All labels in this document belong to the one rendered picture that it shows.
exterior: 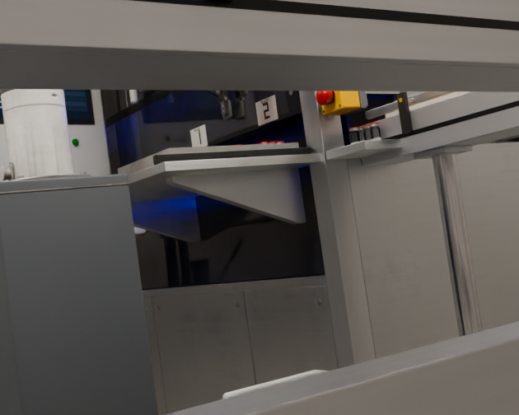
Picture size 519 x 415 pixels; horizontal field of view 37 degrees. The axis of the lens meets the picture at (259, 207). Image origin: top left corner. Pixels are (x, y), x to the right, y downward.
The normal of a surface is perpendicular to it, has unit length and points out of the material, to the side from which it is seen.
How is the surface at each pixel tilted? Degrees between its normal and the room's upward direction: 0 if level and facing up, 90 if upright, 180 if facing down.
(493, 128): 90
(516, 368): 90
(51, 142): 90
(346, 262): 90
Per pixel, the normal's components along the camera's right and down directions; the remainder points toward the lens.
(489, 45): 0.56, -0.12
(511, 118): -0.82, 0.08
